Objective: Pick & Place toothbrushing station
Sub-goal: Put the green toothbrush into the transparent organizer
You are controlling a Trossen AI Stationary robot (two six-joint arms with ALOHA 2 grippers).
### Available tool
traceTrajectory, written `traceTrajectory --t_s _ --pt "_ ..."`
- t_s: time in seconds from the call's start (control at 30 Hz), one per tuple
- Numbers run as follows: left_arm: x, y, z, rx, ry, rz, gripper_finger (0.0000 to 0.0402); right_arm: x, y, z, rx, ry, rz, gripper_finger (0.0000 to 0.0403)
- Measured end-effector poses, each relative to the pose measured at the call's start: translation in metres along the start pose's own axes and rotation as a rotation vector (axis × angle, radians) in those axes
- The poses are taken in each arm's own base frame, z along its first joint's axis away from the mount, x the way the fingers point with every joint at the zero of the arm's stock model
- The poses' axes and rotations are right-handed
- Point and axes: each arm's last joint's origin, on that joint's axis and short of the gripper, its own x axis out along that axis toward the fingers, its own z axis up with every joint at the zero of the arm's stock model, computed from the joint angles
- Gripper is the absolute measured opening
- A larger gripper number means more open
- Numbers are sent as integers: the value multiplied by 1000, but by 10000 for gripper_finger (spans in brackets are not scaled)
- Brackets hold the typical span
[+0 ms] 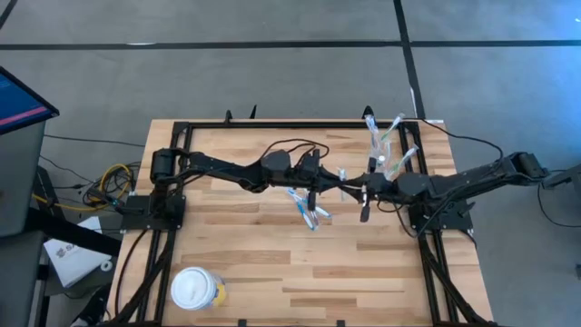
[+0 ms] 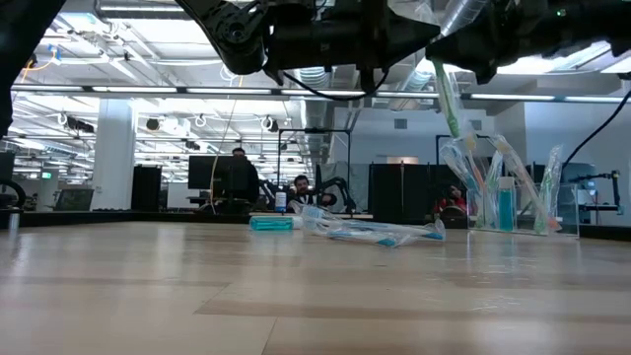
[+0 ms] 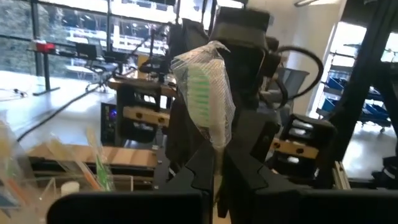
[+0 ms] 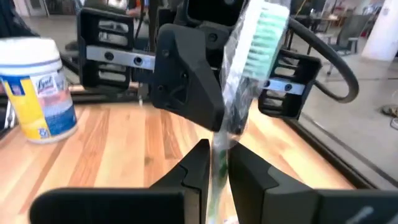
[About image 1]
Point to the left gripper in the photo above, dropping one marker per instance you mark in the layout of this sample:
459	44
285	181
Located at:
309	177

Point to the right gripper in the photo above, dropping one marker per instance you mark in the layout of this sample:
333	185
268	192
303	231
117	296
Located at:
383	188

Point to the toothbrushes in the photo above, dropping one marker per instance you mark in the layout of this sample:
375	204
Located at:
376	141

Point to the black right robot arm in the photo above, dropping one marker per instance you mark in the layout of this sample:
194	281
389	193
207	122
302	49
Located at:
476	177

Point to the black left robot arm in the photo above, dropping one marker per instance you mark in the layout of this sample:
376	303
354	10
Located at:
218	165

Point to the clear acrylic organizer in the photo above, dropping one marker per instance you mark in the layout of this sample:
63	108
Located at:
383	169

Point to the blue mouthwash bottle white cap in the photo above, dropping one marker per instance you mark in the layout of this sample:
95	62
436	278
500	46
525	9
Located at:
381	158

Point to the wipes canister white lid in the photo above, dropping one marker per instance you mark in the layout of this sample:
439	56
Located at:
195	288

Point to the grey stand leg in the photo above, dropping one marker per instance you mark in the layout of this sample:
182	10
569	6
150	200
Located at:
567	175

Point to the white tape roll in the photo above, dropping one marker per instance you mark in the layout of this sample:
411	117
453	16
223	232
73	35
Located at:
102	265

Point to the black monitor stand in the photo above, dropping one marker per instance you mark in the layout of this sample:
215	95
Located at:
68	231

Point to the white printed box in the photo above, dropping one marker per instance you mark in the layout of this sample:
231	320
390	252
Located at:
72	259

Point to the grey cabinet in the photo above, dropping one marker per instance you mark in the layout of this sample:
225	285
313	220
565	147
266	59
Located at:
20	181

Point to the tilted monitor screen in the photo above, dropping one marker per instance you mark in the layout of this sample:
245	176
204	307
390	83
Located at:
18	102

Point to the black curved bracket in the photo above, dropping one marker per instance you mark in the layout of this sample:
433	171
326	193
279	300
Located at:
367	113
253	113
229	117

